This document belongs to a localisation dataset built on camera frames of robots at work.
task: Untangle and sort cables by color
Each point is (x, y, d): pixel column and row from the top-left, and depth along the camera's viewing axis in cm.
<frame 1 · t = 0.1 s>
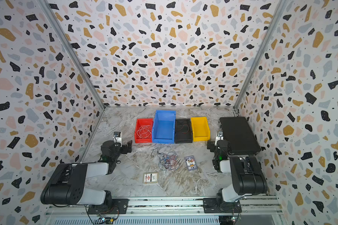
left hand: (124, 140, 92), fingers open
right hand: (219, 139, 94), fingers open
red plastic bin: (138, 122, 105), point 7 cm above the table
blue plastic bin: (163, 127, 112), on the table
black plastic bin: (180, 138, 106), on the table
yellow plastic bin: (201, 130, 107), point 2 cm above the table
black briefcase: (239, 129, 103), point 6 cm above the table
blue playing card box: (191, 162, 90), point 2 cm above the table

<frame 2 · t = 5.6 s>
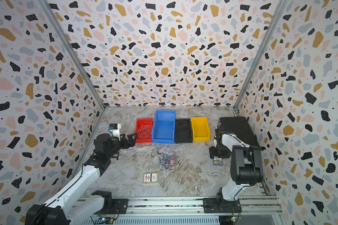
left hand: (131, 134, 81), fingers open
right hand: (218, 156, 92), fingers open
blue playing card box: (218, 161, 92), on the table
the other named things where they were.

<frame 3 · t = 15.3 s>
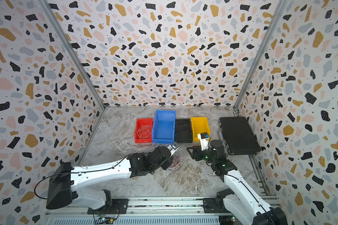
left hand: (172, 152, 76), fingers closed
right hand: (190, 148, 80), fingers open
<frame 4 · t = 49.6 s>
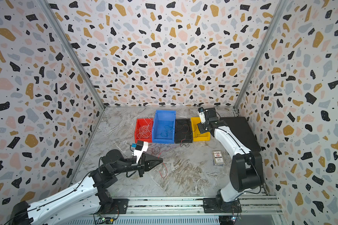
left hand: (161, 161, 60), fingers closed
right hand: (203, 123, 91), fingers closed
